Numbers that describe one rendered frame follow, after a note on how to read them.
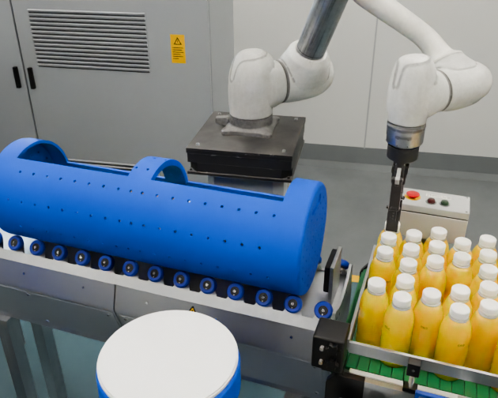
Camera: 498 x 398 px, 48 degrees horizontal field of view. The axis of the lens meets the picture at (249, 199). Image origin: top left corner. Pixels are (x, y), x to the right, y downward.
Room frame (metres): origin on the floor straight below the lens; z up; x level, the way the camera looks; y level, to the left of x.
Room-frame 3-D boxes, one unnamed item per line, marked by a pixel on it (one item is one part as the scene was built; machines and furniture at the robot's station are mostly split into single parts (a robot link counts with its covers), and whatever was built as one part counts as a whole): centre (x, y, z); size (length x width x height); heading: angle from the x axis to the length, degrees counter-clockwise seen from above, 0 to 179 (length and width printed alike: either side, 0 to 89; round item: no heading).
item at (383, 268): (1.13, -0.33, 0.98); 0.07 x 0.07 x 0.16
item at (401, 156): (1.26, -0.38, 1.26); 0.08 x 0.07 x 0.09; 160
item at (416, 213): (1.35, -0.50, 1.05); 0.20 x 0.10 x 0.10; 70
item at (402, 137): (1.26, -0.38, 1.33); 0.09 x 0.09 x 0.06
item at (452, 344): (0.91, -0.44, 0.98); 0.07 x 0.07 x 0.16
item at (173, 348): (0.83, 0.16, 1.03); 0.28 x 0.28 x 0.01
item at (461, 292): (0.98, -0.46, 1.07); 0.04 x 0.04 x 0.02
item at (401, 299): (0.95, -0.33, 1.07); 0.04 x 0.04 x 0.02
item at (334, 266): (1.15, -0.21, 0.99); 0.10 x 0.02 x 0.12; 160
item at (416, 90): (1.27, -0.39, 1.44); 0.13 x 0.11 x 0.16; 118
